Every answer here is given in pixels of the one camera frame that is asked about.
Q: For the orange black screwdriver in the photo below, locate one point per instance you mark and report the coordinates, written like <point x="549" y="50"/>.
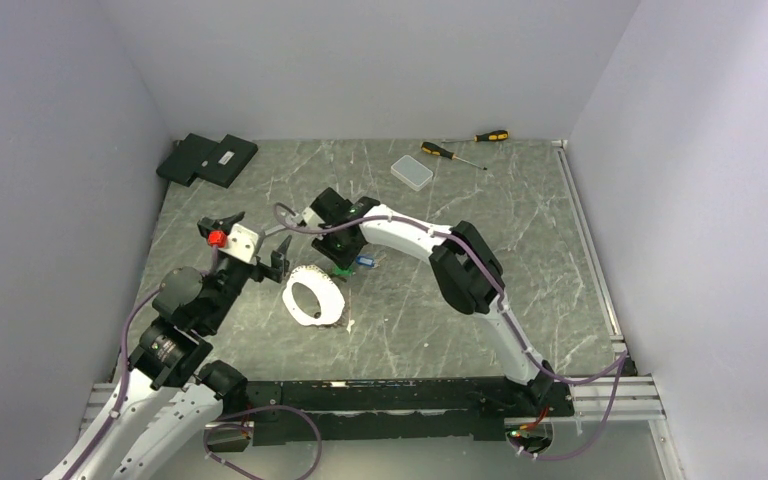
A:
<point x="436" y="150"/>
<point x="492" y="136"/>

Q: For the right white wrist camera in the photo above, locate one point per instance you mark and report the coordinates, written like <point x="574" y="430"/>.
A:
<point x="310" y="219"/>

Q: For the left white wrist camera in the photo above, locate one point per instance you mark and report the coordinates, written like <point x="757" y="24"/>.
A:
<point x="241" y="242"/>

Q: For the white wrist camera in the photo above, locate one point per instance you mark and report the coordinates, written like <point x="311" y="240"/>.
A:
<point x="241" y="242"/>
<point x="310" y="219"/>

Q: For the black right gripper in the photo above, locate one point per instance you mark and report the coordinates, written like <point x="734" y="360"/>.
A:
<point x="343" y="261"/>

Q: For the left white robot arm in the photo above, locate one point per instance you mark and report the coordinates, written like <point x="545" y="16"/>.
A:
<point x="168" y="391"/>

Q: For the white plastic box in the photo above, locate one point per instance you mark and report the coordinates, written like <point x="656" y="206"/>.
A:
<point x="411" y="172"/>

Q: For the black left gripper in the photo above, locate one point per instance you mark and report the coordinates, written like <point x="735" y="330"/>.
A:
<point x="275" y="270"/>

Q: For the key with blue tag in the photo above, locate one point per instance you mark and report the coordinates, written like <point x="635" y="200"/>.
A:
<point x="366" y="261"/>

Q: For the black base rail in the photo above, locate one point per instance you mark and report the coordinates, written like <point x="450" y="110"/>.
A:
<point x="296" y="411"/>

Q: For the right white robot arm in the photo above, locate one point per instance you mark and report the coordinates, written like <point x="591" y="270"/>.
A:
<point x="467" y="273"/>

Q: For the orange black screwdriver far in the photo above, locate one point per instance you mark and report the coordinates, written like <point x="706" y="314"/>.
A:
<point x="492" y="136"/>

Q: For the black flat case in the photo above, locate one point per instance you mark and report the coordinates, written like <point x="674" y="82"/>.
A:
<point x="197" y="157"/>

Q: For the large chrome open-end wrench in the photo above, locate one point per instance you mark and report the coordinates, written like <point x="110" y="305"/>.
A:
<point x="274" y="230"/>

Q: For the key with green tag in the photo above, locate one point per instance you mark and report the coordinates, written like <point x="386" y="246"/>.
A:
<point x="340" y="272"/>

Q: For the orange black screwdriver near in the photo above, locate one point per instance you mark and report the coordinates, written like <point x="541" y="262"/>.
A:
<point x="436" y="150"/>

